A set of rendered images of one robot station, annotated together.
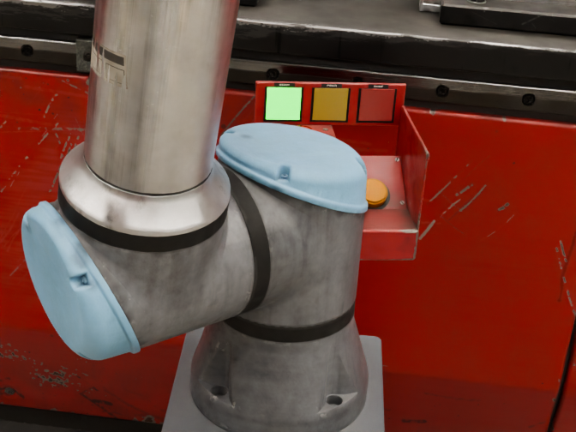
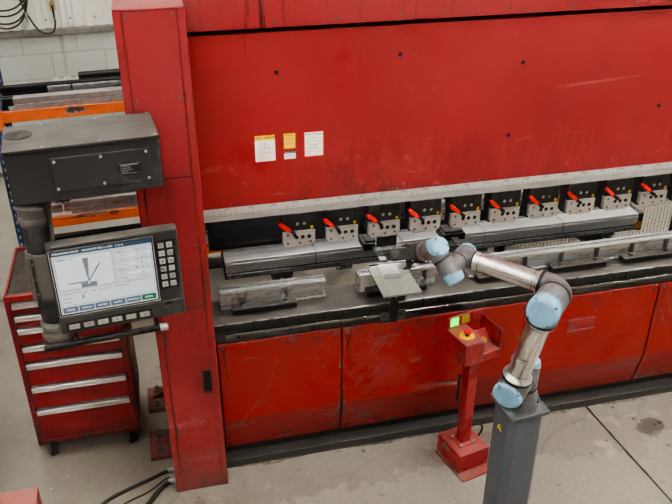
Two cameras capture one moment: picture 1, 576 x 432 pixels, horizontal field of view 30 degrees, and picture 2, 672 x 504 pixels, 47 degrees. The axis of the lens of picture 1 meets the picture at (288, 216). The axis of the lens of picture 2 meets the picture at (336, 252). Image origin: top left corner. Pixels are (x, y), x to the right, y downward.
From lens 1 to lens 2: 2.57 m
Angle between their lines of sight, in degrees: 17
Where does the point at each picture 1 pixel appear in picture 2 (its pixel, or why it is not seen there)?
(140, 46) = (531, 359)
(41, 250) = (504, 392)
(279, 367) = (529, 398)
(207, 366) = not seen: hidden behind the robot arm
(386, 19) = (463, 285)
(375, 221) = (488, 348)
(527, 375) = not seen: hidden behind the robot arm
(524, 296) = (508, 350)
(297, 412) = (533, 406)
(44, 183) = (367, 355)
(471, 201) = not seen: hidden behind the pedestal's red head
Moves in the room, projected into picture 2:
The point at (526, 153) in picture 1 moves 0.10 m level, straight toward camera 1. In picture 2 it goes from (507, 313) to (513, 324)
